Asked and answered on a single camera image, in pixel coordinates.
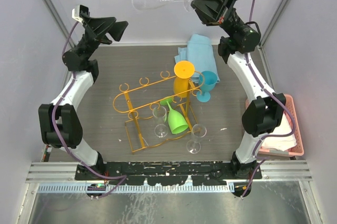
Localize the clear flute glass front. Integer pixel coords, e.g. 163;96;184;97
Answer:
186;124;207;154

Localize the blue plastic wine glass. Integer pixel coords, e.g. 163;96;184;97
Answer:
196;71;217;102

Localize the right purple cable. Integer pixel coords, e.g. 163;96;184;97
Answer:
241;0;297;199

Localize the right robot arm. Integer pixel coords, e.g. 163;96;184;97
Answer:
191;0;286;179

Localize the clear flute glass middle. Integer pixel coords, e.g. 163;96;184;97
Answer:
153;106;168;138

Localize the white cloth in basket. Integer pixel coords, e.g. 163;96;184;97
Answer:
263;115;298;152

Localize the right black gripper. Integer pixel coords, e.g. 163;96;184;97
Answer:
189;0;244;38

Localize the pink plastic basket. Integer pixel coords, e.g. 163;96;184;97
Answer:
245;93;305;158

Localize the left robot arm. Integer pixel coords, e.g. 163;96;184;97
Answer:
38;5;128;180

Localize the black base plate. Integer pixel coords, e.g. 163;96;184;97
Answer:
74;160;262;187

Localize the gold wire glass rack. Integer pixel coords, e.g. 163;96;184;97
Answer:
112;71;205;154

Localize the clear flute glass back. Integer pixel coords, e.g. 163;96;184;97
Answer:
131;0;193;12

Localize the green plastic wine glass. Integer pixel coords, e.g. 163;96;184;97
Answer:
160;97;189;134

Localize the clear flute glass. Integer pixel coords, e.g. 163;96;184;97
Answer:
186;124;207;154
153;106;168;138
131;0;193;12

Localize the orange plastic wine glass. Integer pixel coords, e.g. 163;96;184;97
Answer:
173;61;195;98

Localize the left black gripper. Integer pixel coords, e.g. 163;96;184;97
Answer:
77;14;128;59

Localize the light blue folded cloth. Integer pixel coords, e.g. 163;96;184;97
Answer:
174;34;220;83

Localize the slotted cable duct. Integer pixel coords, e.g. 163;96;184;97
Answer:
37;182;234;194

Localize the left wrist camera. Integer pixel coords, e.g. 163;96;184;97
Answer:
72;4;90;23

